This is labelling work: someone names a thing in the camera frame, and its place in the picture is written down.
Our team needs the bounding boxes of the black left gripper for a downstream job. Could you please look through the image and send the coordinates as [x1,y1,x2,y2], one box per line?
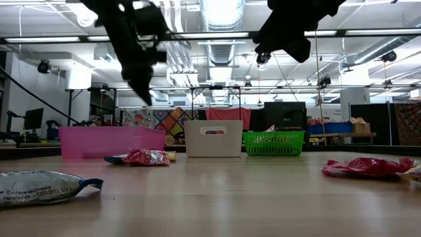
[121,49,168,107]

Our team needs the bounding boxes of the white plastic bin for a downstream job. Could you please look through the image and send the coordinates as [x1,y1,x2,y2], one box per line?
[183,119,244,158]

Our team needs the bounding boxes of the blue storage bin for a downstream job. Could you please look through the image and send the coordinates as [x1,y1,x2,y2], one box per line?
[307,122,353,135]

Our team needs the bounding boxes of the brown cardboard box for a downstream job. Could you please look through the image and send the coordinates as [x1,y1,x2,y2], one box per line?
[351,117,372,134]

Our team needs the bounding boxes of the slim silver ventilation duct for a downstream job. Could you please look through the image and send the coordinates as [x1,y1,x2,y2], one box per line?
[353,34,421,65]

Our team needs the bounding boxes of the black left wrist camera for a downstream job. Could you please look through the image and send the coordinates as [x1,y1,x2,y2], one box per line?
[133,1,171,41]

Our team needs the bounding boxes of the orange hanging cloth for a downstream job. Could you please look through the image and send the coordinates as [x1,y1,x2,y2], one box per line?
[205,107,253,131]

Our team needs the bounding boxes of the wooden bench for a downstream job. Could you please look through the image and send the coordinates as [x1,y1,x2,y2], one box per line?
[309,132,377,145]

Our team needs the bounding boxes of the large black monitor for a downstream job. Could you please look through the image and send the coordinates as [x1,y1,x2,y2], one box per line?
[264,101,307,132]

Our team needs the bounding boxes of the black aluminium rig frame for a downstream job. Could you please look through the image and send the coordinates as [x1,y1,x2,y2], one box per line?
[0,28,421,157]

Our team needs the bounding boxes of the pink plastic tray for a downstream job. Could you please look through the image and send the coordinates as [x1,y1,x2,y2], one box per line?
[58,126,167,161]

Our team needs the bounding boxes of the wide silver ventilation duct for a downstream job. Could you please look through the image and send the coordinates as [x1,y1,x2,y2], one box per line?
[199,0,246,66]

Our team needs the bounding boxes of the green plastic basket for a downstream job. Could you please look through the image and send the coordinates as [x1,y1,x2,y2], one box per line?
[242,130,306,157]

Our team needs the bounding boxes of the brown patterned quilt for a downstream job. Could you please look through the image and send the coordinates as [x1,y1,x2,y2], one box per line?
[393,102,421,146]

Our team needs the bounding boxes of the thin black tether cable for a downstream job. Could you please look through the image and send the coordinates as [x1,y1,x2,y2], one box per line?
[0,65,84,127]

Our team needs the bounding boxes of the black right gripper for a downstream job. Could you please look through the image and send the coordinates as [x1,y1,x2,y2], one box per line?
[253,0,322,63]

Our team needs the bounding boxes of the small black monitor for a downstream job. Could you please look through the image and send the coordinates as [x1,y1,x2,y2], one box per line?
[24,107,44,130]

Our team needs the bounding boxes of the yellow purple candy packet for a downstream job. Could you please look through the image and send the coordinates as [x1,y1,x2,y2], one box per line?
[396,160,421,183]

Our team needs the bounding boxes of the black metal rack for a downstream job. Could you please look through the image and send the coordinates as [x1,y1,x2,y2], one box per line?
[67,84,243,128]

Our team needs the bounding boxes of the black partition panel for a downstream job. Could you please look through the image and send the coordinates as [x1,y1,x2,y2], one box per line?
[349,103,392,146]

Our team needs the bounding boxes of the thin tan hanging rope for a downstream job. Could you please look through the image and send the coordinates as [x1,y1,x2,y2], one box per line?
[314,29,327,145]

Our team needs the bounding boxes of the colourful patchwork quilt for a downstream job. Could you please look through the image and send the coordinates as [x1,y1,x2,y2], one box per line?
[121,107,200,146]

